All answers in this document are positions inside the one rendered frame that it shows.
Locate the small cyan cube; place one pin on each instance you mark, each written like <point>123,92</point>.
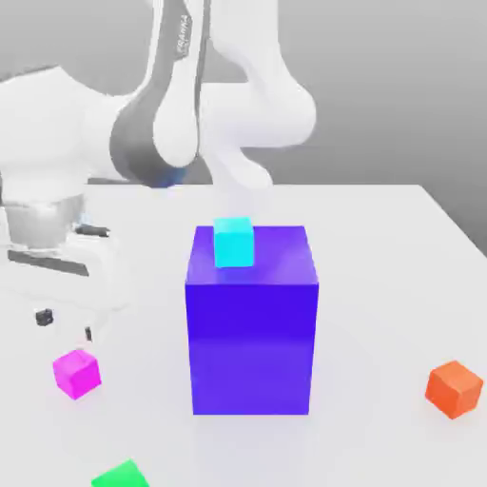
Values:
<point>233,245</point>

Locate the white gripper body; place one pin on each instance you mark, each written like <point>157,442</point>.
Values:
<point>49,283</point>

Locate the large purple box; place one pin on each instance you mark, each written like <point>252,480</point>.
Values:
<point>251,342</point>

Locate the small green cube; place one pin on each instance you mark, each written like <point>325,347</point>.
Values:
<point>120,477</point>

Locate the small magenta cube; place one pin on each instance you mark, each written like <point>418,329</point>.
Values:
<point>76,374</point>

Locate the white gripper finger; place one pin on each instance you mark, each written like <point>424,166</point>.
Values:
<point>88,333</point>
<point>44,317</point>

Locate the small orange cube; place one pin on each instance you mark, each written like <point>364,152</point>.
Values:
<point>452,390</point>

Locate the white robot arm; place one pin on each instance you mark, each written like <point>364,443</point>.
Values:
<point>243,114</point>

